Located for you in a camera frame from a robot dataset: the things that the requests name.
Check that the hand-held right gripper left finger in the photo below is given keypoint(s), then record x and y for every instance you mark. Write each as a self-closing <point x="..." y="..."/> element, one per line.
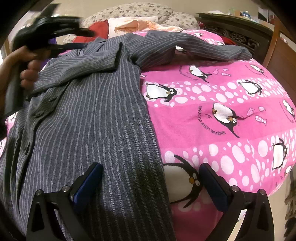
<point x="87" y="183"/>

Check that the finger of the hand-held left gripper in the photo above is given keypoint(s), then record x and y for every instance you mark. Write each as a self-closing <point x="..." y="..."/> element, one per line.
<point x="86" y="33"/>
<point x="69" y="46"/>

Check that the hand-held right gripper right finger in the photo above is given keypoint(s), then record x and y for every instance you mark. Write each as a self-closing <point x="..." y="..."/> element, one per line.
<point x="214" y="187"/>

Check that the grey pinstriped jacket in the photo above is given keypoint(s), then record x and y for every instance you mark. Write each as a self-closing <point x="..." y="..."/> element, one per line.
<point x="92" y="115"/>

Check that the person's left hand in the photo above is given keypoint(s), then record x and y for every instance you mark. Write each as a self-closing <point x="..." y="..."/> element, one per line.
<point x="30" y="74"/>

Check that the red cushion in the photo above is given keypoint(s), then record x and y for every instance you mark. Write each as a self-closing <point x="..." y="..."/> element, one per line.
<point x="99" y="27"/>

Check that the white pillow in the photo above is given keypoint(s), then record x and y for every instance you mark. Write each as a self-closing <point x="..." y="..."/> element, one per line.
<point x="120" y="25"/>

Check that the orange fringed towel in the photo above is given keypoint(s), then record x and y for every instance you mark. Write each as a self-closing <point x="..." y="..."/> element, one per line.
<point x="148" y="24"/>

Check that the pink penguin printed blanket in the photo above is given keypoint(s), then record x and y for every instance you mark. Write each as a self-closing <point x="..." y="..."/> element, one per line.
<point x="208" y="92"/>

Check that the red cloth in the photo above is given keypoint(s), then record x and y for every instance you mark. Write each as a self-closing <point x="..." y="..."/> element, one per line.
<point x="227" y="40"/>

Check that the dark carved wooden headboard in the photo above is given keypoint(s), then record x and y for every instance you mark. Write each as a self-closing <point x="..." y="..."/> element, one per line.
<point x="242" y="37"/>

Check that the brown wooden furniture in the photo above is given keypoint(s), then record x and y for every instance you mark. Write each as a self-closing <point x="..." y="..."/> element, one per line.
<point x="275" y="46"/>

